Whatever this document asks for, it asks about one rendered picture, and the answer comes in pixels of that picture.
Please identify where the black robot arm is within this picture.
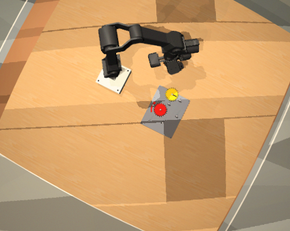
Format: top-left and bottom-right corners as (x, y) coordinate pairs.
(98, 22), (200, 80)

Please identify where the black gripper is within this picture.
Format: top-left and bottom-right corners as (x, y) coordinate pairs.
(148, 52), (191, 68)

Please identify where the red gear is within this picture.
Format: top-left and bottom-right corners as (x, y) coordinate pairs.
(154, 103), (167, 116)

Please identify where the yellow gear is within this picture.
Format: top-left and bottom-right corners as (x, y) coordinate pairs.
(165, 88), (179, 101)

